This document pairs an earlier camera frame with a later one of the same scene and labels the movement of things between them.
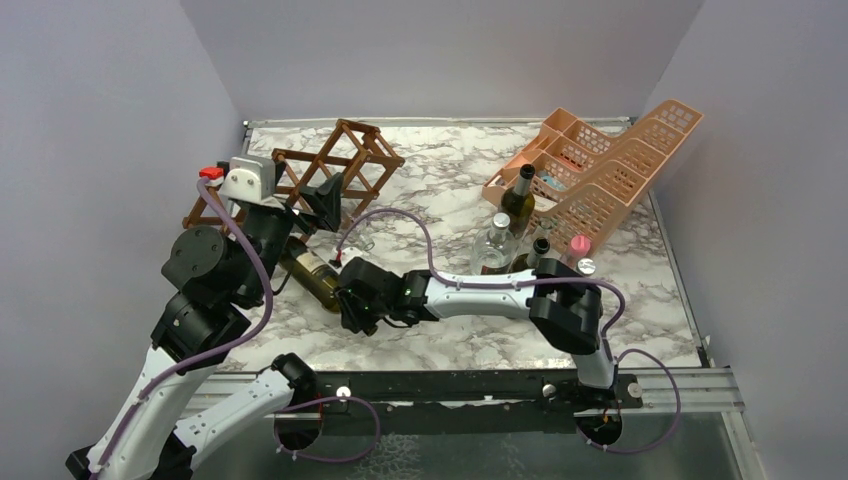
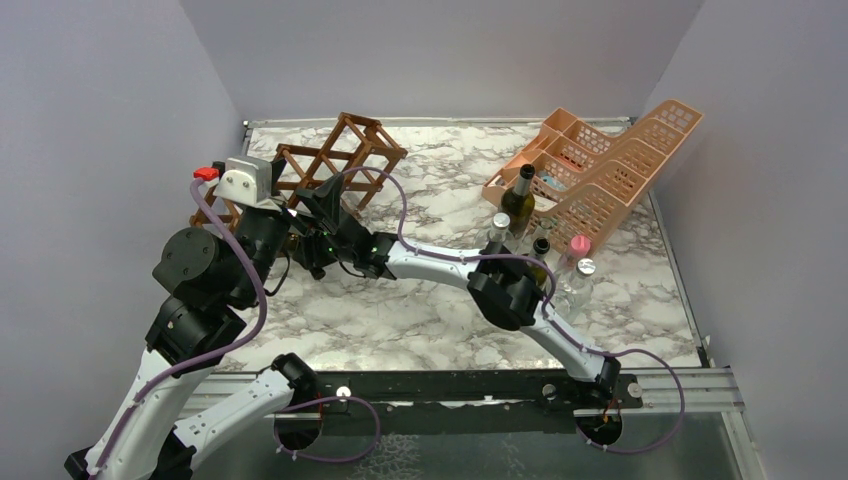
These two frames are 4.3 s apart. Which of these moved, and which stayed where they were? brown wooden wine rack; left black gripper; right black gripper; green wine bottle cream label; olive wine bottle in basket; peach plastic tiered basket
Moved: right black gripper; green wine bottle cream label
Stayed: brown wooden wine rack; left black gripper; olive wine bottle in basket; peach plastic tiered basket
